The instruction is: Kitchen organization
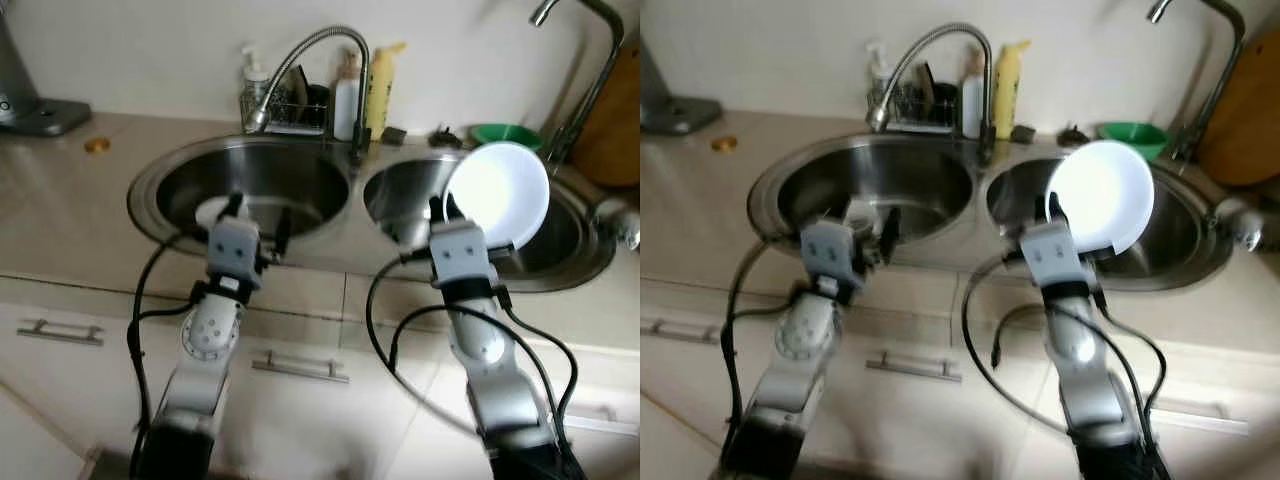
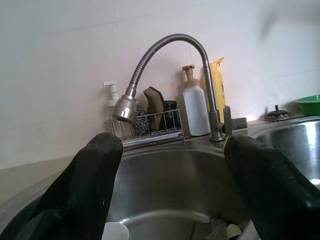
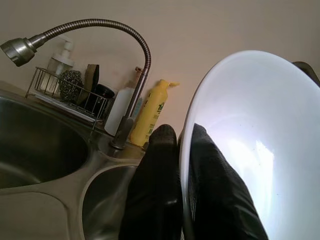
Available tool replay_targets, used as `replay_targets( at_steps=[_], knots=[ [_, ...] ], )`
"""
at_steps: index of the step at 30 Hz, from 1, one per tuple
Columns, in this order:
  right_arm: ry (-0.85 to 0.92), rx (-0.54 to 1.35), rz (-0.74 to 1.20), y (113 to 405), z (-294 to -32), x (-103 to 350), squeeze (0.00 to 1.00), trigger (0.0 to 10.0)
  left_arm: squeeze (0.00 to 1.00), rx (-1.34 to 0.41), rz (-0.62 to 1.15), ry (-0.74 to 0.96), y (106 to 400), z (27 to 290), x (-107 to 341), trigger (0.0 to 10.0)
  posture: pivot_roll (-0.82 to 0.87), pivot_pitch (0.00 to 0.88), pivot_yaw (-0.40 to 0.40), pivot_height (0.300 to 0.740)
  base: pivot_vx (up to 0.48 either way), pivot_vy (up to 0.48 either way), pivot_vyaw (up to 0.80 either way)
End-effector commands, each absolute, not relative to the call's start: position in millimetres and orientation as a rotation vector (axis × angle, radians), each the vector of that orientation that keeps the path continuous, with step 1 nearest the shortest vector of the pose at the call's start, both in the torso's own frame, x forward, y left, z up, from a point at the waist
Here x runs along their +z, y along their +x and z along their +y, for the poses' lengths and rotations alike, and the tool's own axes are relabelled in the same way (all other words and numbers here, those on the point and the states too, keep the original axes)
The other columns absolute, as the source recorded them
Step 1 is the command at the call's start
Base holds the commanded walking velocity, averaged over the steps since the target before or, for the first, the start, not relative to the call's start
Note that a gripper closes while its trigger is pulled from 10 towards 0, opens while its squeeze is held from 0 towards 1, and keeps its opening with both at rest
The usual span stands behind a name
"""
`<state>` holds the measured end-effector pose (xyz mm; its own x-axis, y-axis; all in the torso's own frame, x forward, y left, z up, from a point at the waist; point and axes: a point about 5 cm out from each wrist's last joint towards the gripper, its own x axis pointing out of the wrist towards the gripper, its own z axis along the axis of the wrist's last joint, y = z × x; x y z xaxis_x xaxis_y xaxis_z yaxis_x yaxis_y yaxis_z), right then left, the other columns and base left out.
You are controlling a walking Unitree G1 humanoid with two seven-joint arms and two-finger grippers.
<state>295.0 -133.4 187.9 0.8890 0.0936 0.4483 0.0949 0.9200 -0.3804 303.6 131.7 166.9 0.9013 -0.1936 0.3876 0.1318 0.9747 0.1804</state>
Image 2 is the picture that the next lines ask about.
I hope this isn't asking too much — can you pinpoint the steel wool scrubber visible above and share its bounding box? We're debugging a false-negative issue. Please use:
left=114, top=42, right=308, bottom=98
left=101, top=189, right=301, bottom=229
left=131, top=102, right=148, bottom=137

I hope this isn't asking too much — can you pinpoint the yellow detergent bottle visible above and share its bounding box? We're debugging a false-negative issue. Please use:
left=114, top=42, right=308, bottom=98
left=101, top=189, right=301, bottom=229
left=202, top=57, right=227, bottom=117

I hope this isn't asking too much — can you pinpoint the grey block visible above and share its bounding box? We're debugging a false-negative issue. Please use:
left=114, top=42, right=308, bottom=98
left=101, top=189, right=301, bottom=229
left=231, top=117, right=248, bottom=130

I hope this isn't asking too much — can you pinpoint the green plastic basin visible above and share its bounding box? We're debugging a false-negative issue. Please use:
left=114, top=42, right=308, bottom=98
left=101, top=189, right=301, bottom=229
left=294, top=94, right=320, bottom=116

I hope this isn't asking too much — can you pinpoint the wire sink caddy rack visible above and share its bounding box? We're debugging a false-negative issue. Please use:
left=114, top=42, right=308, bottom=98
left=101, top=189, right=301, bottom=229
left=103, top=109, right=186, bottom=142

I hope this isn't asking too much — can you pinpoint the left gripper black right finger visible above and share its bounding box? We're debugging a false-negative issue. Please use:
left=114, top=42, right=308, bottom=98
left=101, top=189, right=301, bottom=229
left=223, top=135, right=320, bottom=240

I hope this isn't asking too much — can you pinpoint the white pump bottle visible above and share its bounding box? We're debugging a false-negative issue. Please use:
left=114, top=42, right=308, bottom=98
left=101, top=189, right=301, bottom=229
left=181, top=64, right=211, bottom=137

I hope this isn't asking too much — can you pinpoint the black stove burner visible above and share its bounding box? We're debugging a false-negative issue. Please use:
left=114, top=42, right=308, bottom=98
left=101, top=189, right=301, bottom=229
left=263, top=104, right=295, bottom=122

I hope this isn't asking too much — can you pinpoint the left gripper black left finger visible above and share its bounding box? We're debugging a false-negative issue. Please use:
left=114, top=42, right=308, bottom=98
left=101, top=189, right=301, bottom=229
left=7, top=132, right=124, bottom=240

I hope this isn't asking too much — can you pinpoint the stainless steel sink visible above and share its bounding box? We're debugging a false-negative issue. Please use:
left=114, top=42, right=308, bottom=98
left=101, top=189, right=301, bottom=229
left=0, top=117, right=320, bottom=240

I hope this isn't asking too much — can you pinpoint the white wall hook holder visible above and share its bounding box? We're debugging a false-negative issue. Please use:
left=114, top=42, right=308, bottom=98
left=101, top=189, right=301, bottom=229
left=102, top=80, right=120, bottom=108

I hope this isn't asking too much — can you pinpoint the brown curved sponge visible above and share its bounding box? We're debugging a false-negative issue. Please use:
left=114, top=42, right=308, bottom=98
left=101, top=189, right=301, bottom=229
left=142, top=86, right=166, bottom=131

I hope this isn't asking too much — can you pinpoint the steel gooseneck faucet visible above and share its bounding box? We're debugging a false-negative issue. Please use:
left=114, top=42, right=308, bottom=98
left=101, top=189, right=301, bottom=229
left=111, top=32, right=232, bottom=142

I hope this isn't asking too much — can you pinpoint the beige scrap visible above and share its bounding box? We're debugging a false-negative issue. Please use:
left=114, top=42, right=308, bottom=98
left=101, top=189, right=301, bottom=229
left=226, top=223, right=242, bottom=239

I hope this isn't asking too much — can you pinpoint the white ceramic dish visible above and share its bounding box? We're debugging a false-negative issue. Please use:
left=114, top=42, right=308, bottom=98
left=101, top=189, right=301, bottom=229
left=103, top=221, right=130, bottom=240

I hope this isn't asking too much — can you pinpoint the black scrubbing brush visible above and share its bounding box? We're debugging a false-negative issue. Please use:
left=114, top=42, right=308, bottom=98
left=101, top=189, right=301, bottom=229
left=162, top=100, right=181, bottom=131

